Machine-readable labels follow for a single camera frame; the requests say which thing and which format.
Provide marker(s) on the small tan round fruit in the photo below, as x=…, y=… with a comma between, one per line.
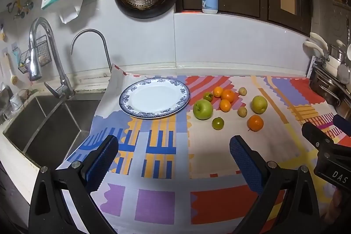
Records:
x=242, y=91
x=242, y=111

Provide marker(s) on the large green apple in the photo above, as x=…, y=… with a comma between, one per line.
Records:
x=203, y=109

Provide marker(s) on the small orange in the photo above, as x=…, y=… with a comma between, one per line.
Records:
x=218, y=91
x=225, y=105

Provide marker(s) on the thin gooseneck faucet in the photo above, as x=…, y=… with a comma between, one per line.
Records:
x=106, y=53

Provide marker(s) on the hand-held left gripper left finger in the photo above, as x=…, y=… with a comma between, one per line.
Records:
x=105, y=157

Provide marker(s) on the colourful patterned tablecloth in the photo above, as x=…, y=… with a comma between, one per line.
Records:
x=164, y=203

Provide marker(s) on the small green tangerine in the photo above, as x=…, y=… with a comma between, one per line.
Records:
x=208, y=96

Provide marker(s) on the clear glass cup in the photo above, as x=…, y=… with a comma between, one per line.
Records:
x=16, y=102

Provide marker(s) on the large orange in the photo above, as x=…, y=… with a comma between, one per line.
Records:
x=229, y=95

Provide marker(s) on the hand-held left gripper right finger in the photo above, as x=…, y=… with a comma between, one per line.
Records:
x=244, y=162

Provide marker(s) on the stainless steel sink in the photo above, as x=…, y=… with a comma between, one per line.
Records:
x=54, y=127

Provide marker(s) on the medium orange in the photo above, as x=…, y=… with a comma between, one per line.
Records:
x=255, y=123

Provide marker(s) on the yellow green pear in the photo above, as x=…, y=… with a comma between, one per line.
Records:
x=259, y=104

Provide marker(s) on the person's right hand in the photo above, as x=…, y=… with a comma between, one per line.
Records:
x=336, y=205

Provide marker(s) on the small green tomato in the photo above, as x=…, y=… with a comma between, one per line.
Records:
x=218, y=123

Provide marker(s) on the white paper towel sheet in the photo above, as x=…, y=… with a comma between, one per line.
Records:
x=70, y=13

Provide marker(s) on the wooden dish brush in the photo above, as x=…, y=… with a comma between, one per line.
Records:
x=12, y=77

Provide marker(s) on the blue rimmed white plate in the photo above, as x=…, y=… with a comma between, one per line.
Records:
x=153, y=98

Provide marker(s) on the stainless steel dish rack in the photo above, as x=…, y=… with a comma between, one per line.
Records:
x=323, y=86

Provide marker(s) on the stainless steel pot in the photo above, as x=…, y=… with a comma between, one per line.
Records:
x=336, y=51

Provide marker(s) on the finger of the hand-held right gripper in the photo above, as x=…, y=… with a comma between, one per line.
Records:
x=342, y=124
x=315, y=132

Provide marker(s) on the large chrome faucet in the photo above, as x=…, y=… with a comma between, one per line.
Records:
x=35, y=66

